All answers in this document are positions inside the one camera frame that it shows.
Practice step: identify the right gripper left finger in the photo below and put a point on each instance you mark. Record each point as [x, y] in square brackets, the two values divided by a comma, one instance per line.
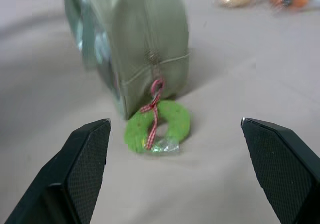
[75, 179]

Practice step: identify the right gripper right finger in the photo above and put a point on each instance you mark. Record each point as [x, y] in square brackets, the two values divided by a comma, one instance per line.
[287, 174]

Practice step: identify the green fabric pouch bag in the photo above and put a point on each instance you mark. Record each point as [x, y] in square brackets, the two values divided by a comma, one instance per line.
[140, 38]

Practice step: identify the red white checked ribbon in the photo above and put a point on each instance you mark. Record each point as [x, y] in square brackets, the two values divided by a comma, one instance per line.
[153, 131]

